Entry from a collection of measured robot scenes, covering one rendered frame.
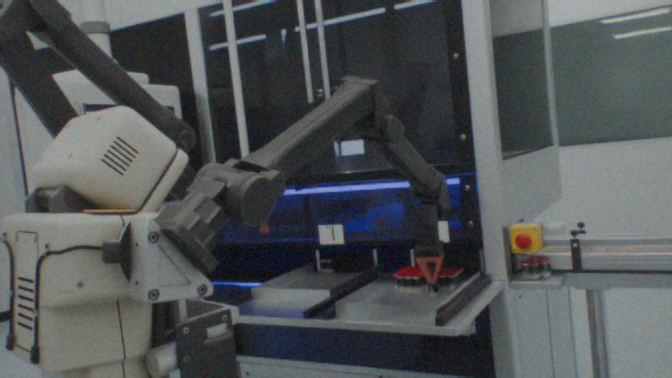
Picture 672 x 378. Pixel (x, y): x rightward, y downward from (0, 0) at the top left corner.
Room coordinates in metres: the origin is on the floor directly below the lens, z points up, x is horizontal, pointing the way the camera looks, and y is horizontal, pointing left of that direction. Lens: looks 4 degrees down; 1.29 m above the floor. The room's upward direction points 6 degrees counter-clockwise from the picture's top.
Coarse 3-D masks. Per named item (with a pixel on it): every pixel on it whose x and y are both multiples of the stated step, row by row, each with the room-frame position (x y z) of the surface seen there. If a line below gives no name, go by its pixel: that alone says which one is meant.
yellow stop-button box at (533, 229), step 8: (520, 224) 1.61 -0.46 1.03; (528, 224) 1.60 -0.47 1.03; (536, 224) 1.59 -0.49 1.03; (512, 232) 1.59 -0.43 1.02; (520, 232) 1.59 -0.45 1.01; (528, 232) 1.58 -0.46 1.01; (536, 232) 1.57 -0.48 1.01; (512, 240) 1.60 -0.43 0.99; (536, 240) 1.57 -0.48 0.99; (512, 248) 1.60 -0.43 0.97; (520, 248) 1.59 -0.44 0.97; (528, 248) 1.58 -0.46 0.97; (536, 248) 1.57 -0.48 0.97
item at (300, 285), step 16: (288, 272) 1.87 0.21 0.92; (304, 272) 1.95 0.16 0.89; (320, 272) 1.97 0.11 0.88; (336, 272) 1.95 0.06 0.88; (352, 272) 1.92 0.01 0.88; (368, 272) 1.78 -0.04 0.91; (256, 288) 1.70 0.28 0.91; (272, 288) 1.67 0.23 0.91; (288, 288) 1.79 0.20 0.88; (304, 288) 1.77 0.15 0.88; (320, 288) 1.75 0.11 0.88; (336, 288) 1.61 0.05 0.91
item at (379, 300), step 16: (368, 288) 1.59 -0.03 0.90; (384, 288) 1.67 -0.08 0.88; (464, 288) 1.49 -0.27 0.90; (336, 304) 1.44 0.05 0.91; (352, 304) 1.42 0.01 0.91; (368, 304) 1.40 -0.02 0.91; (384, 304) 1.38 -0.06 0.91; (400, 304) 1.49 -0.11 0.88; (416, 304) 1.47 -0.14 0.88; (432, 304) 1.46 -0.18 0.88; (448, 304) 1.38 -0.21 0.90; (400, 320) 1.36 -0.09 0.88; (416, 320) 1.34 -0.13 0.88; (432, 320) 1.32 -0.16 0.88
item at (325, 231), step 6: (324, 228) 1.88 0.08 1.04; (330, 228) 1.87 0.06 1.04; (336, 228) 1.86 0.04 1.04; (342, 228) 1.85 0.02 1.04; (324, 234) 1.88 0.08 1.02; (330, 234) 1.87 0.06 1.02; (336, 234) 1.86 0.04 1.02; (342, 234) 1.85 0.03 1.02; (324, 240) 1.88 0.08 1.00; (330, 240) 1.87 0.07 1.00; (336, 240) 1.86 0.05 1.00; (342, 240) 1.85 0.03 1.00
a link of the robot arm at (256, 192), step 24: (336, 96) 1.10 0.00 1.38; (360, 96) 1.11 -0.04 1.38; (384, 96) 1.16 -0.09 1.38; (312, 120) 1.03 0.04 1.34; (336, 120) 1.06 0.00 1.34; (360, 120) 1.18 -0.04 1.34; (288, 144) 0.97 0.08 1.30; (312, 144) 1.01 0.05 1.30; (240, 168) 0.95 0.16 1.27; (264, 168) 0.92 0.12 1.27; (288, 168) 0.97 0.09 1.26; (240, 192) 0.86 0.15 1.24; (264, 192) 0.89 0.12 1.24; (240, 216) 0.86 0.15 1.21; (264, 216) 0.90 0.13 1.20
